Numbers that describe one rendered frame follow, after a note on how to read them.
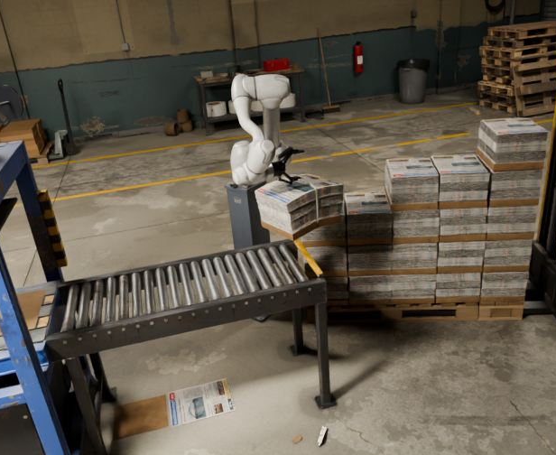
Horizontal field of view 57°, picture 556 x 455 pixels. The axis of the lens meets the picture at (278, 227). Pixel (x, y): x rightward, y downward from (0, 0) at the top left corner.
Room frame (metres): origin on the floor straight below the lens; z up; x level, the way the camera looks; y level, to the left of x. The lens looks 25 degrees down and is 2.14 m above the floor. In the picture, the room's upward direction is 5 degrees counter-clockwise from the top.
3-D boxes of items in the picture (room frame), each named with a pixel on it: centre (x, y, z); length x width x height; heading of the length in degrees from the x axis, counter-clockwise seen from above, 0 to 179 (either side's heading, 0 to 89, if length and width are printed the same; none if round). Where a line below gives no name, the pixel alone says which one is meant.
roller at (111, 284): (2.27, 0.88, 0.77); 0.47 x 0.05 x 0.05; 13
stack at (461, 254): (3.14, -0.75, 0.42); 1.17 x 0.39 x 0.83; 83
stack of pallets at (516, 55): (8.91, -4.43, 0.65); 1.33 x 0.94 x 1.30; 107
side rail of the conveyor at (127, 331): (2.11, 0.44, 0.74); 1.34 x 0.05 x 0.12; 103
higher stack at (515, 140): (3.06, -1.47, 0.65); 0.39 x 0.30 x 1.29; 173
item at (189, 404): (2.35, 0.54, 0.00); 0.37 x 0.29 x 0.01; 103
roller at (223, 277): (2.40, 0.31, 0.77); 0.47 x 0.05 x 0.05; 13
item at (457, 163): (3.09, -1.16, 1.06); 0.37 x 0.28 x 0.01; 172
